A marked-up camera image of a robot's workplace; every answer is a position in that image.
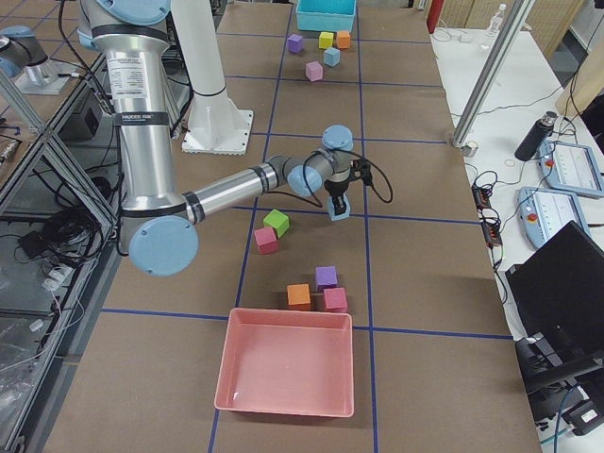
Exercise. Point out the teach pendant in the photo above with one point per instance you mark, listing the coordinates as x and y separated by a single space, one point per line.
570 167
544 212

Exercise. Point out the small metal cylinder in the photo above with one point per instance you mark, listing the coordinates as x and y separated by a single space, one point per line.
470 149

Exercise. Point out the orange block near blue tray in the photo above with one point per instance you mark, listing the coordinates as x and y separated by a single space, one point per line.
343 39

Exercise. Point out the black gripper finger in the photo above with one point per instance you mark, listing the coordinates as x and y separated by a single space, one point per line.
336 206

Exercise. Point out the magenta block near pink tray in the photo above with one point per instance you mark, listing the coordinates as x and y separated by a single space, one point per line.
335 300

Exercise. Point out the lilac pink block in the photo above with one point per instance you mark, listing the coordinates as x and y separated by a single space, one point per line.
314 71

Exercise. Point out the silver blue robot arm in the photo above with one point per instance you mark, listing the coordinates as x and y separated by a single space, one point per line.
158 222

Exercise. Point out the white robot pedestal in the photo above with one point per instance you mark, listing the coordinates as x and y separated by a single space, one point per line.
215 124

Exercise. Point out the upper teach pendant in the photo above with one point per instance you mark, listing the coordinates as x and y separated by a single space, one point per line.
570 167

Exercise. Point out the black laptop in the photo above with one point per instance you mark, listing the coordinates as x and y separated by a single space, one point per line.
560 288

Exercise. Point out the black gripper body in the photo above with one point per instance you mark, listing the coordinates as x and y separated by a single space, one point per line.
337 191

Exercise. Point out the dark purple block far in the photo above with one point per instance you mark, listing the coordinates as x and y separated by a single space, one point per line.
295 43

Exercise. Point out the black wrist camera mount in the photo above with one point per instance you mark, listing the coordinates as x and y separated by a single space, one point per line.
361 169

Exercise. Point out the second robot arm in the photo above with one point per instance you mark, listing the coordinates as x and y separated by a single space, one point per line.
24 60

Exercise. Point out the yellow block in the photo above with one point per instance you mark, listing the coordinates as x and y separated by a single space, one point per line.
325 40

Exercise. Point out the orange block near pink tray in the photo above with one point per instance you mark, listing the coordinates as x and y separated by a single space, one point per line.
298 297

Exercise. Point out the aluminium frame post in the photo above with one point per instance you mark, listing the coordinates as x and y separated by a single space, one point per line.
498 37

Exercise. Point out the magenta block beside green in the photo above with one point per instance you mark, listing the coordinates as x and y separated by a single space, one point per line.
266 240

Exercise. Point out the purple block near pink tray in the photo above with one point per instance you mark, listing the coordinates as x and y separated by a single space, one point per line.
325 277

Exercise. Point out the pink plastic tray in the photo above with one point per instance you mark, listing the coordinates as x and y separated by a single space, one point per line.
287 362

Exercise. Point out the black orange adapter strip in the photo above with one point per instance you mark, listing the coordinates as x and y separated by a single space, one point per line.
489 218

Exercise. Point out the light blue block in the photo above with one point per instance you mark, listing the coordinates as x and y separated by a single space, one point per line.
344 208
332 57

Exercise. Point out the black water bottle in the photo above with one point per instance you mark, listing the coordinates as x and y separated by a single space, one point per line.
541 129

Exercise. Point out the lower teach pendant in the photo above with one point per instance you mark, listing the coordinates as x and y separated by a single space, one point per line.
544 212

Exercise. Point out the blue plastic tray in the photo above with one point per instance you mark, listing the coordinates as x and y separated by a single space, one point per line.
325 15

